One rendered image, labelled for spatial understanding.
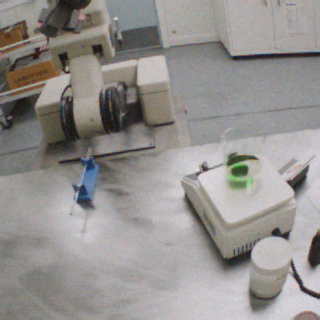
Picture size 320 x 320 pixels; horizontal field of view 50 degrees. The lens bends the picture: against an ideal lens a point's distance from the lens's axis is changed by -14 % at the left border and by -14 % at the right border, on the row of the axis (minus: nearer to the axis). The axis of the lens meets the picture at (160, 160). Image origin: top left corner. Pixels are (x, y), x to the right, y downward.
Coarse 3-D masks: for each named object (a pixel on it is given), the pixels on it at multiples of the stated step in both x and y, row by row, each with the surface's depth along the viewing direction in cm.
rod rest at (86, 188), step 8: (88, 160) 77; (88, 168) 79; (96, 168) 78; (88, 176) 77; (96, 176) 78; (72, 184) 71; (88, 184) 75; (80, 192) 72; (88, 192) 72; (80, 200) 72; (88, 200) 72
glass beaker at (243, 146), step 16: (240, 128) 54; (256, 128) 53; (224, 144) 54; (240, 144) 56; (256, 144) 54; (224, 160) 53; (240, 160) 50; (256, 160) 51; (224, 176) 55; (240, 176) 52; (256, 176) 52; (240, 192) 54
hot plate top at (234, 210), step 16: (208, 176) 59; (272, 176) 57; (208, 192) 56; (224, 192) 56; (256, 192) 54; (272, 192) 54; (288, 192) 53; (224, 208) 53; (240, 208) 52; (256, 208) 52; (272, 208) 52
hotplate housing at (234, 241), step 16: (192, 192) 63; (208, 208) 57; (288, 208) 53; (208, 224) 59; (224, 224) 53; (240, 224) 52; (256, 224) 52; (272, 224) 54; (288, 224) 55; (224, 240) 52; (240, 240) 53; (256, 240) 54; (224, 256) 55
